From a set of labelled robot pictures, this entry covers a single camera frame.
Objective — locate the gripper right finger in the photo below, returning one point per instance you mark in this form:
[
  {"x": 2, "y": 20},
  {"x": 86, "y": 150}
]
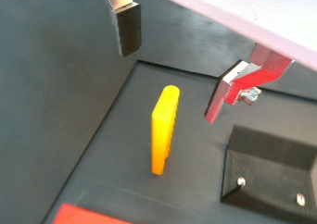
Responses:
[{"x": 240, "y": 81}]

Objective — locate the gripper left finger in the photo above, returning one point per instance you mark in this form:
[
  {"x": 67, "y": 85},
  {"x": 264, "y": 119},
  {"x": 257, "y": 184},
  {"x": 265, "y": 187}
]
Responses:
[{"x": 126, "y": 16}]

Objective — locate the yellow square-circle peg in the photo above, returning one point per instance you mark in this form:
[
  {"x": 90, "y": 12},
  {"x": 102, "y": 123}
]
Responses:
[{"x": 162, "y": 127}]

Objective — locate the red peg board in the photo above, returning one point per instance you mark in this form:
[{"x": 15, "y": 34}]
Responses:
[{"x": 73, "y": 214}]

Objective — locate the black curved bracket stand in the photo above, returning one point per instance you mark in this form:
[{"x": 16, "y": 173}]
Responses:
[{"x": 271, "y": 176}]

